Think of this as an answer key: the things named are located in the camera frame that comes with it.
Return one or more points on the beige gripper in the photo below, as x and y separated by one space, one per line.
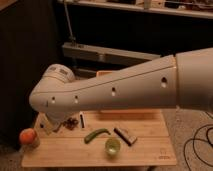
51 124

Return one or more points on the dark grape bunch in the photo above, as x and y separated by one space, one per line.
71 123

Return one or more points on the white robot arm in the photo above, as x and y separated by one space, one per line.
184 80

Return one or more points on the orange peach fruit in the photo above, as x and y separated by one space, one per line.
27 136

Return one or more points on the green chili pepper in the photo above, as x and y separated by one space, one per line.
94 134

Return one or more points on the wooden board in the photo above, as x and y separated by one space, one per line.
66 148

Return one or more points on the green cup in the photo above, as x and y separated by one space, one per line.
112 146

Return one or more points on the yellow plastic bin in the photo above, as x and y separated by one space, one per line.
103 72

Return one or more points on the dark rectangular block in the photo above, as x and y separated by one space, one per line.
125 135

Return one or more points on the knife with black handle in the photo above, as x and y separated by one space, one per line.
82 121

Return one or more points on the grey metal shelf rail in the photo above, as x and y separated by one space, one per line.
106 55

